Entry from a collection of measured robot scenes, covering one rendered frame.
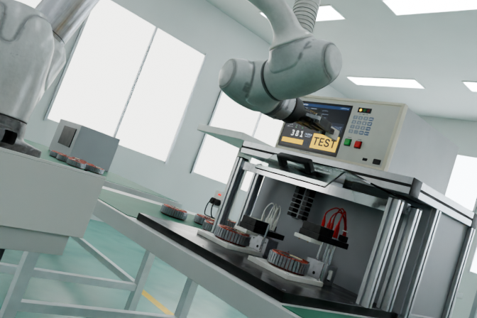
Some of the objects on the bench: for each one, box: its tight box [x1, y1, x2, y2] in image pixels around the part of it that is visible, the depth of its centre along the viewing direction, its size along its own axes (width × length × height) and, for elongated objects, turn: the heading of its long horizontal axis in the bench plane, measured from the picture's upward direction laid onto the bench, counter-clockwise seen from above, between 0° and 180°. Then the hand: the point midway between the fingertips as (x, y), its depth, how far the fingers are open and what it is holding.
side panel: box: [395, 209, 476, 318], centre depth 136 cm, size 28×3×32 cm, turn 23°
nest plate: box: [248, 256, 324, 287], centre depth 125 cm, size 15×15×1 cm
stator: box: [214, 224, 251, 247], centre depth 144 cm, size 11×11×4 cm
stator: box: [160, 204, 188, 220], centre depth 191 cm, size 11×11×4 cm
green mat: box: [98, 189, 204, 230], centre depth 198 cm, size 94×61×1 cm, turn 23°
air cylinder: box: [249, 234, 279, 256], centre depth 153 cm, size 5×8×6 cm
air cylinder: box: [307, 257, 338, 286], centre depth 135 cm, size 5×8×6 cm
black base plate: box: [136, 213, 396, 318], centre depth 135 cm, size 47×64×2 cm
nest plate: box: [197, 230, 263, 257], centre depth 144 cm, size 15×15×1 cm
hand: (329, 131), depth 134 cm, fingers closed
